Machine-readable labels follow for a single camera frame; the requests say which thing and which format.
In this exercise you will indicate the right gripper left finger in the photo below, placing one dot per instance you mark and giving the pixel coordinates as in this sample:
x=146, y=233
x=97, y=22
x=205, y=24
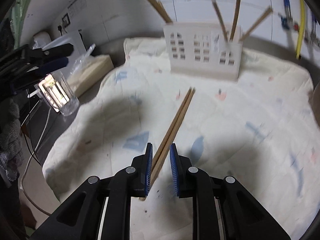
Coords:
x=142, y=177

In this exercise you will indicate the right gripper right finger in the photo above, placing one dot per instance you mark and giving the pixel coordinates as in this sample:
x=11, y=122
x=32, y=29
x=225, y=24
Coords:
x=179, y=168

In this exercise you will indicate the clear glass mug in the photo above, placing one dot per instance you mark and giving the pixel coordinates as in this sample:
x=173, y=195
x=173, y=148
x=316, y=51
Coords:
x=73, y=103

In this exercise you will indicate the smartphone lit screen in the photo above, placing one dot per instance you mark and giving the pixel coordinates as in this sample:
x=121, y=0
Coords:
x=54, y=93

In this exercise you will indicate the white cutting board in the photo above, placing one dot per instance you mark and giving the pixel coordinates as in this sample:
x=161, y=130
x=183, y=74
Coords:
x=74, y=38

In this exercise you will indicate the bagged beige box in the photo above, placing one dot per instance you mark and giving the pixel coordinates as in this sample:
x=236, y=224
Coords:
x=87, y=70

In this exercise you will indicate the white patterned quilted mat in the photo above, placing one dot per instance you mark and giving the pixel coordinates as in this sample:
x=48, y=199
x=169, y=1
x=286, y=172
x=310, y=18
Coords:
x=260, y=129

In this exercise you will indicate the beige plastic utensil holder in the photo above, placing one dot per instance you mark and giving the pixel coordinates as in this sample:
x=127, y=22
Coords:
x=200, y=49

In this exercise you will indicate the wall power socket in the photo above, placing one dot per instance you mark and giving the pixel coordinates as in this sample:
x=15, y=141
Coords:
x=65, y=21

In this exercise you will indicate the wall notice sticker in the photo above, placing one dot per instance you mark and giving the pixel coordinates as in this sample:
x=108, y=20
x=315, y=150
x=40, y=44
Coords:
x=75, y=7

